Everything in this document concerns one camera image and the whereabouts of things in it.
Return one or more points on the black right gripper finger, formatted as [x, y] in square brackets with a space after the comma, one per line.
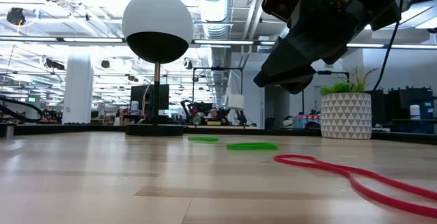
[301, 85]
[286, 67]

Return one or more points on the green rubber band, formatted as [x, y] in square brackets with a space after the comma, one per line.
[235, 147]
[205, 139]

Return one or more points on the red rubber band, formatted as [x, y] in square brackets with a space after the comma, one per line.
[350, 174]

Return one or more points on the long ceiling light strip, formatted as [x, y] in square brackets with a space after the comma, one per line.
[365, 45]
[92, 40]
[222, 42]
[268, 43]

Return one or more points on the pink blue box stack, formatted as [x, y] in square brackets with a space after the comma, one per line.
[304, 121]

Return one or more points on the green plant in patterned pot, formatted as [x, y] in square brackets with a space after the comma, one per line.
[345, 114]

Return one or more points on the white lampshade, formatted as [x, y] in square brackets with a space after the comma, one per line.
[236, 101]

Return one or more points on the person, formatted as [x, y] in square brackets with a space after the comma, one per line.
[214, 114]

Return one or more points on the black cabinets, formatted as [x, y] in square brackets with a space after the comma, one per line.
[396, 108]

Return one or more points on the white canister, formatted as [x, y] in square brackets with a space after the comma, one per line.
[414, 112]
[134, 108]

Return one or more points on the white globe table lamp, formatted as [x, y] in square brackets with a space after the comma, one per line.
[157, 15]

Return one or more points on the black monitor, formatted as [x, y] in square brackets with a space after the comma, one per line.
[140, 97]

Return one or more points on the black ceiling speaker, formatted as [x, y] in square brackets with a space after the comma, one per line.
[105, 64]

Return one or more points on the white round column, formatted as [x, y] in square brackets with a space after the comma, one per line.
[78, 91]

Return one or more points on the green exit sign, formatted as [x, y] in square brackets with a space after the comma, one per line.
[32, 99]

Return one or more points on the black ceiling device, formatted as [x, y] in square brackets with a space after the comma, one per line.
[15, 15]

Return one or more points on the black rig frame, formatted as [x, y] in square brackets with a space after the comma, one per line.
[334, 72]
[218, 68]

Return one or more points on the black aluminium table frame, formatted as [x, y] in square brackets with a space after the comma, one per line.
[68, 129]

